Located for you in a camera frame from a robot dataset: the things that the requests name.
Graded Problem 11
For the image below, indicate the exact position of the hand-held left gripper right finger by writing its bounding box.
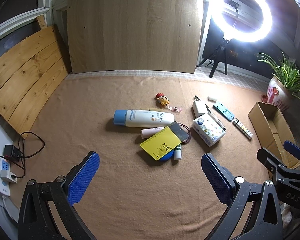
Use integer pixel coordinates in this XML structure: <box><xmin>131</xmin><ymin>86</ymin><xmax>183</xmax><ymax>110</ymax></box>
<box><xmin>201</xmin><ymin>152</ymin><xmax>283</xmax><ymax>240</ymax></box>

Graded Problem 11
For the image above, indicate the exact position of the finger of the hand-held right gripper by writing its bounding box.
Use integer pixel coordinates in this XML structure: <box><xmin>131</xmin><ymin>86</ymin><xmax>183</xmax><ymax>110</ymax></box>
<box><xmin>257</xmin><ymin>148</ymin><xmax>288</xmax><ymax>174</ymax></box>
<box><xmin>284</xmin><ymin>141</ymin><xmax>300</xmax><ymax>170</ymax></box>

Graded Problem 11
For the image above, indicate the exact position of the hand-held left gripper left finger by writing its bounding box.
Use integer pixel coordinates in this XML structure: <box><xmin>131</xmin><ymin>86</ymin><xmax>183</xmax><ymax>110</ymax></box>
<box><xmin>17</xmin><ymin>151</ymin><xmax>101</xmax><ymax>240</ymax></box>

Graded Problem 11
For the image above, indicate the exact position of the cardboard box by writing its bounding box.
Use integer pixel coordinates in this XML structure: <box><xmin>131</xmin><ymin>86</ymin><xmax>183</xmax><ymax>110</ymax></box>
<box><xmin>248</xmin><ymin>102</ymin><xmax>300</xmax><ymax>169</ymax></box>

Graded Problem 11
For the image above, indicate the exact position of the patterned tissue pack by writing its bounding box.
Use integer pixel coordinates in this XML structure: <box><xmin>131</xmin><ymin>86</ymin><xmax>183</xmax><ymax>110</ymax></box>
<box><xmin>192</xmin><ymin>113</ymin><xmax>227</xmax><ymax>147</ymax></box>

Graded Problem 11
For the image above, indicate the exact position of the clear ballpoint pen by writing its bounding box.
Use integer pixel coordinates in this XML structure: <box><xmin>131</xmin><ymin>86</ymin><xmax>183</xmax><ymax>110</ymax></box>
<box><xmin>205</xmin><ymin>105</ymin><xmax>227</xmax><ymax>131</ymax></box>

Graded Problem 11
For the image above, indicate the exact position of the blue plastic phone stand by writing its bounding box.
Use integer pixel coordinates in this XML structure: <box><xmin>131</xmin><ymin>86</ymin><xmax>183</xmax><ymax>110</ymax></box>
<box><xmin>213</xmin><ymin>101</ymin><xmax>236</xmax><ymax>122</ymax></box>

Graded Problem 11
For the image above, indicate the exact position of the white charger adapter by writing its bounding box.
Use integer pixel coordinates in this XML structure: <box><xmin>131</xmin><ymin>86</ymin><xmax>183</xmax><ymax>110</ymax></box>
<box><xmin>192</xmin><ymin>100</ymin><xmax>207</xmax><ymax>117</ymax></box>

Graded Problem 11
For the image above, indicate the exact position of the pink cosmetic tube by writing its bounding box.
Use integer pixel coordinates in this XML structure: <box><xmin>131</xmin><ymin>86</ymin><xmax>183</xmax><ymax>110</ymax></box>
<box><xmin>140</xmin><ymin>126</ymin><xmax>165</xmax><ymax>138</ymax></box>

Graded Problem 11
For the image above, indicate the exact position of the white blue sunscreen tube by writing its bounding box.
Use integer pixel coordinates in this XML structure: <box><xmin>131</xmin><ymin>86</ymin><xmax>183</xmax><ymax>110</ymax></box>
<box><xmin>114</xmin><ymin>109</ymin><xmax>175</xmax><ymax>128</ymax></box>

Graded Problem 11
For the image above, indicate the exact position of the cartoon doll badge clip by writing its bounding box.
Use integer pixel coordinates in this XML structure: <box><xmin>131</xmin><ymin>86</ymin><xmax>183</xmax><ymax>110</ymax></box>
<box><xmin>155</xmin><ymin>93</ymin><xmax>183</xmax><ymax>114</ymax></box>

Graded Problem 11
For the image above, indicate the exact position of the person's right forearm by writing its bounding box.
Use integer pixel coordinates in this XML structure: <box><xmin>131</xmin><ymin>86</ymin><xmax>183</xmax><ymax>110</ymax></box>
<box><xmin>281</xmin><ymin>201</ymin><xmax>299</xmax><ymax>220</ymax></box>

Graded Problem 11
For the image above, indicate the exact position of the pastel tablet strip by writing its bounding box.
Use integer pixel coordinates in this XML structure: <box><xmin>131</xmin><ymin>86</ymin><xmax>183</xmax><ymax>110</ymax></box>
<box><xmin>232</xmin><ymin>118</ymin><xmax>253</xmax><ymax>139</ymax></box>

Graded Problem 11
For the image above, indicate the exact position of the white red flower pot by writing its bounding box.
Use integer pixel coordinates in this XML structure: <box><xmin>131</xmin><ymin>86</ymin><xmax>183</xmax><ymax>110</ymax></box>
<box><xmin>262</xmin><ymin>76</ymin><xmax>297</xmax><ymax>112</ymax></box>

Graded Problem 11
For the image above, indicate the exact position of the yellow black notepad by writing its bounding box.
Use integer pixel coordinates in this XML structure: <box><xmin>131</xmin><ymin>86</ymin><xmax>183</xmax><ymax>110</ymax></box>
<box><xmin>139</xmin><ymin>121</ymin><xmax>192</xmax><ymax>161</ymax></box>

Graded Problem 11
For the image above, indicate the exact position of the green spider plant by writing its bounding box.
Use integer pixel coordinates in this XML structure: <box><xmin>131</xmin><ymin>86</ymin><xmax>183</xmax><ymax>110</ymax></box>
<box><xmin>256</xmin><ymin>51</ymin><xmax>300</xmax><ymax>110</ymax></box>

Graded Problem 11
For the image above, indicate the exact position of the black power adapter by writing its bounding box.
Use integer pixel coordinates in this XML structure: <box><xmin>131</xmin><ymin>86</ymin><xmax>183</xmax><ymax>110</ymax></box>
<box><xmin>3</xmin><ymin>144</ymin><xmax>21</xmax><ymax>161</ymax></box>

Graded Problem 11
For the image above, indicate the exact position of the white plug adapter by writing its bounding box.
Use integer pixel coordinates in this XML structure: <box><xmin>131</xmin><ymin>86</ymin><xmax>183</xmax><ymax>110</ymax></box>
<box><xmin>0</xmin><ymin>170</ymin><xmax>17</xmax><ymax>183</ymax></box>

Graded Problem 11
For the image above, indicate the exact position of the white power strip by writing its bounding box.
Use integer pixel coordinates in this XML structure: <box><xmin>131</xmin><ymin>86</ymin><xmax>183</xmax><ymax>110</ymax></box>
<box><xmin>0</xmin><ymin>156</ymin><xmax>18</xmax><ymax>197</ymax></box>

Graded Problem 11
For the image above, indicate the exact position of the pine slatted board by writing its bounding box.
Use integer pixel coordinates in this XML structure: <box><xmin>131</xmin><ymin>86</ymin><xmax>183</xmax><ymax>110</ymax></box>
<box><xmin>0</xmin><ymin>24</ymin><xmax>70</xmax><ymax>139</ymax></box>

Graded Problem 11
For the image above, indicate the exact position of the light wooden board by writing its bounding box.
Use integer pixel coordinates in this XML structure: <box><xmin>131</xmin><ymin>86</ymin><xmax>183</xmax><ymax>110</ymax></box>
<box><xmin>66</xmin><ymin>0</ymin><xmax>205</xmax><ymax>75</ymax></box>

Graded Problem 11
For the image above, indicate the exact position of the brown hair tie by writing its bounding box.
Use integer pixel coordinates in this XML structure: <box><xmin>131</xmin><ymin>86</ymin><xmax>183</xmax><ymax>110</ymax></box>
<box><xmin>177</xmin><ymin>122</ymin><xmax>192</xmax><ymax>144</ymax></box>

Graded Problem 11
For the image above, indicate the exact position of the black cable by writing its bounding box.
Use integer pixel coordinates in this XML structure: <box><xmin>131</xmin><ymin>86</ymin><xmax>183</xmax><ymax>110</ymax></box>
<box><xmin>0</xmin><ymin>116</ymin><xmax>45</xmax><ymax>180</ymax></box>

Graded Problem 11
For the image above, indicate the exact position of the white cable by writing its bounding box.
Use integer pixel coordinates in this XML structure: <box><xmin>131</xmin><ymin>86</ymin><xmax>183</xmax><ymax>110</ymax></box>
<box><xmin>0</xmin><ymin>195</ymin><xmax>18</xmax><ymax>215</ymax></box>

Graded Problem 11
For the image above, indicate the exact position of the ring light cable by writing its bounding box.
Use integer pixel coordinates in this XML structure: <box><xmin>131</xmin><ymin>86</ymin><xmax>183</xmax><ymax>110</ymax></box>
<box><xmin>196</xmin><ymin>59</ymin><xmax>215</xmax><ymax>67</ymax></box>

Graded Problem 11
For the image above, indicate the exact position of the white ring light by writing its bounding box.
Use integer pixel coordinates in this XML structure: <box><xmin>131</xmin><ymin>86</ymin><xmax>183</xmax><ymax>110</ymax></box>
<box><xmin>210</xmin><ymin>0</ymin><xmax>273</xmax><ymax>43</ymax></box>

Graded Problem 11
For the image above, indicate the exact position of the white window frame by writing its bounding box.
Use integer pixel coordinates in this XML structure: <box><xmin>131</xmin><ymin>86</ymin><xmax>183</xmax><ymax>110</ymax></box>
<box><xmin>0</xmin><ymin>0</ymin><xmax>68</xmax><ymax>48</ymax></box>

